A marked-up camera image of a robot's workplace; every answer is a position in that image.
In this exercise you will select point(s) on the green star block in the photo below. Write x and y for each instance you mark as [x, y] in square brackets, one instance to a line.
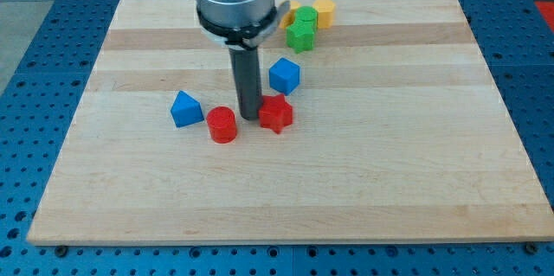
[300, 36]

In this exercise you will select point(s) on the green cylinder block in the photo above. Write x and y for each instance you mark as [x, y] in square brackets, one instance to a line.
[306, 15]

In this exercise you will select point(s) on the light wooden board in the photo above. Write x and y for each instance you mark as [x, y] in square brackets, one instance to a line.
[399, 135]

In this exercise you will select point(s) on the yellow block behind arm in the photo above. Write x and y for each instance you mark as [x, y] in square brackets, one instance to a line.
[289, 17]

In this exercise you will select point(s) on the yellow hexagon block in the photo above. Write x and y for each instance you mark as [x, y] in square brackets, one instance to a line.
[326, 13]

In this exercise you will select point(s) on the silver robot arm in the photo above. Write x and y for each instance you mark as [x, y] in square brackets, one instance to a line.
[242, 26]

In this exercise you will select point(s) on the red star block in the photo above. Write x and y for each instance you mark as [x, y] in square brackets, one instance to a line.
[275, 113]

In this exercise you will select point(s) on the red cylinder block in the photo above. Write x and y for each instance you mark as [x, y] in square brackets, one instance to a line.
[222, 125]

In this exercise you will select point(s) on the blue cube block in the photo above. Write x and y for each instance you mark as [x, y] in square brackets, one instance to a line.
[284, 76]

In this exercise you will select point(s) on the blue triangular prism block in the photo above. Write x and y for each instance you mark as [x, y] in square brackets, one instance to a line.
[186, 110]

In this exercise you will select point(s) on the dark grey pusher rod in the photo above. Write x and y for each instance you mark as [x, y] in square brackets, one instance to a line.
[247, 76]

